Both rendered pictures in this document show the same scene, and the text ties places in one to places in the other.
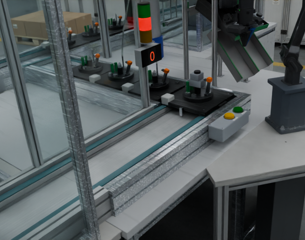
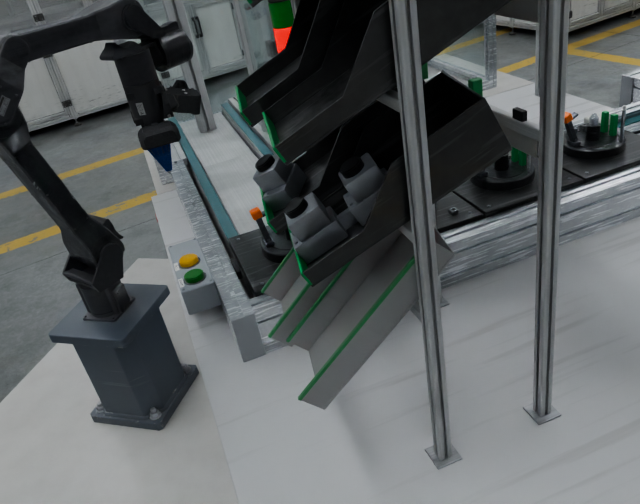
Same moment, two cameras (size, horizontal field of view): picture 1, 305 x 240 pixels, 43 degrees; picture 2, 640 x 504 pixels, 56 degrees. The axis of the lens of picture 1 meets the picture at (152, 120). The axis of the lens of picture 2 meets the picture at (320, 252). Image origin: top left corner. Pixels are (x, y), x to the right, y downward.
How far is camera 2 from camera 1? 2.51 m
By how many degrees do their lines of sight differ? 101
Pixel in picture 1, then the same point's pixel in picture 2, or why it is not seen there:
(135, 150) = (242, 193)
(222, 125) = (178, 249)
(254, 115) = (229, 365)
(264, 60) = (335, 389)
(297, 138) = not seen: hidden behind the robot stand
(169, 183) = (178, 227)
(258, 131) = (178, 344)
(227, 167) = (145, 275)
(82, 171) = not seen: hidden behind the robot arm
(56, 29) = not seen: outside the picture
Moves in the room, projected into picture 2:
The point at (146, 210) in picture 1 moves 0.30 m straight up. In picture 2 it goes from (162, 208) to (128, 111)
